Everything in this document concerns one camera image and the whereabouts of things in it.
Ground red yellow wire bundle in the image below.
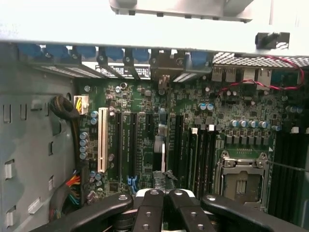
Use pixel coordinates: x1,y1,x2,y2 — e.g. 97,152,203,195
49,170,83,218

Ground blue disk wire ports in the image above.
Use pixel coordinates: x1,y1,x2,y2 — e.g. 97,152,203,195
126,175,139,194

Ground black long expansion slot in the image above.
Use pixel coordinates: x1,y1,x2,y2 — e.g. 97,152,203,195
115,112,124,180
174,115,184,175
129,112,139,180

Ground black sleeved power cable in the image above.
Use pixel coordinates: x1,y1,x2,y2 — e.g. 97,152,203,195
49,95,84,170

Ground white power connector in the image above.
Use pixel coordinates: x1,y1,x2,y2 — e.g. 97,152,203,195
73,95,90,116

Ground blue slot retainer clip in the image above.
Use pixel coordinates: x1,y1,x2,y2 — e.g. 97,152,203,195
105,47,125,61
18,44,42,58
77,45,97,58
190,52,209,68
132,47,149,62
45,45,69,58

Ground open PC case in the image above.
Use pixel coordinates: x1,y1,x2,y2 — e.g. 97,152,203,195
0,0,309,232

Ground cream expansion slot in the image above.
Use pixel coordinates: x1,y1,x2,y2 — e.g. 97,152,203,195
97,107,109,174

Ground socket locking lever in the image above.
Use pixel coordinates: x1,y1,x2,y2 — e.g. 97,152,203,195
265,159,309,173

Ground red black twisted wire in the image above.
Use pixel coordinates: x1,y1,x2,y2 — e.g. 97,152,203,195
217,55,305,97

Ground black short expansion slot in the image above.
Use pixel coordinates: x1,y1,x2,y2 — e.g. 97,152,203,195
145,112,154,136

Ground green motherboard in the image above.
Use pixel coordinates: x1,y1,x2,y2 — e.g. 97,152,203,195
74,77,309,218

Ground CPU socket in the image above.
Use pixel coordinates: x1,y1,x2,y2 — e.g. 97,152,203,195
214,149,272,211

